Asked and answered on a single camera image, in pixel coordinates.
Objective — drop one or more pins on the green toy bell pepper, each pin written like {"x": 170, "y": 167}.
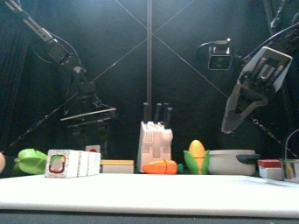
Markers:
{"x": 30, "y": 162}

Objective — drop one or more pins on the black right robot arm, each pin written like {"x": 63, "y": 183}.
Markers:
{"x": 290, "y": 36}

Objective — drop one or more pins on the grey block with red dot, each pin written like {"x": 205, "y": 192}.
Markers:
{"x": 92, "y": 148}

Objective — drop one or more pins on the orange toy carrot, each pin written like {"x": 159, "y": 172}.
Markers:
{"x": 161, "y": 167}

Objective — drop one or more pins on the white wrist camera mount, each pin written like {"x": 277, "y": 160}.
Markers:
{"x": 87, "y": 114}
{"x": 283, "y": 74}

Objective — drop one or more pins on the pale orange round toy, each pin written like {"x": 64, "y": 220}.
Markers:
{"x": 2, "y": 162}

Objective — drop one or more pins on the yellow and white nigiri block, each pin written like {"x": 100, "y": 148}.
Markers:
{"x": 118, "y": 166}

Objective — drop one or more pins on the grey toy cooking pot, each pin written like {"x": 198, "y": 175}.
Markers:
{"x": 230, "y": 163}

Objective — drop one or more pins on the white speckled sushi roll piece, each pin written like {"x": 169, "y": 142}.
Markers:
{"x": 58, "y": 163}
{"x": 84, "y": 163}
{"x": 92, "y": 163}

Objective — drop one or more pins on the white toy knife block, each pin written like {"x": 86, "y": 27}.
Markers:
{"x": 151, "y": 148}

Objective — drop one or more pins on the vertical metal frame pole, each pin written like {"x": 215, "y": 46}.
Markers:
{"x": 149, "y": 58}

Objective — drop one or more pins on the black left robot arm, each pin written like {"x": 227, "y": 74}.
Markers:
{"x": 56, "y": 51}

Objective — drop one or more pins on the red and white nigiri block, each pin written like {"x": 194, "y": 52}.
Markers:
{"x": 270, "y": 169}

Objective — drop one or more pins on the black background camera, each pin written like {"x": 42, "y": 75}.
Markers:
{"x": 219, "y": 61}

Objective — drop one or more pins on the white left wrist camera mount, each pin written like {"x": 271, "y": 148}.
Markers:
{"x": 87, "y": 114}

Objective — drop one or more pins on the yellow toy corn cob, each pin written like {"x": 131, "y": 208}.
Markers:
{"x": 197, "y": 156}

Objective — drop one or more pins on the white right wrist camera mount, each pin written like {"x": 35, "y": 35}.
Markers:
{"x": 283, "y": 74}

